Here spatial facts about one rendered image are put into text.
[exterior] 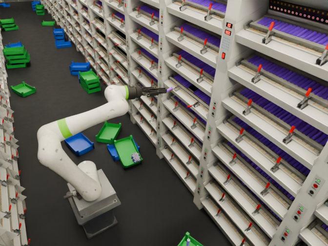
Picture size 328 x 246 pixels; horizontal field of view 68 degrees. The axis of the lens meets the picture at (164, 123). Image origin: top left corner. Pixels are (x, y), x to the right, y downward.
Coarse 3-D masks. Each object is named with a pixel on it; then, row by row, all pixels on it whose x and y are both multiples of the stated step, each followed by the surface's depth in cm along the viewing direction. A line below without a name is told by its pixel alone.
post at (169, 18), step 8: (160, 0) 177; (160, 8) 180; (160, 16) 183; (168, 16) 178; (176, 16) 181; (160, 24) 186; (168, 24) 182; (160, 32) 190; (168, 48) 193; (160, 56) 200; (168, 72) 205; (160, 80) 212; (160, 96) 220; (160, 120) 234; (160, 128) 240; (160, 136) 245; (160, 144) 251; (160, 152) 257
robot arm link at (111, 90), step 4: (108, 88) 151; (112, 88) 150; (116, 88) 151; (120, 88) 153; (124, 88) 155; (104, 92) 153; (108, 92) 150; (112, 92) 149; (116, 92) 149; (120, 92) 151; (124, 92) 154; (108, 96) 149; (124, 96) 155; (108, 100) 149
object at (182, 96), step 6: (174, 72) 208; (162, 78) 205; (168, 78) 206; (168, 84) 204; (174, 84) 201; (174, 90) 196; (180, 90) 194; (180, 96) 190; (186, 96) 187; (186, 102) 184; (192, 102) 181; (192, 108) 180; (198, 108) 175; (204, 108) 174; (198, 114) 176; (204, 114) 170
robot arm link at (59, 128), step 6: (60, 120) 139; (42, 126) 137; (48, 126) 136; (54, 126) 136; (60, 126) 136; (66, 126) 137; (42, 132) 133; (48, 132) 133; (54, 132) 135; (60, 132) 136; (66, 132) 137; (60, 138) 137; (66, 138) 140
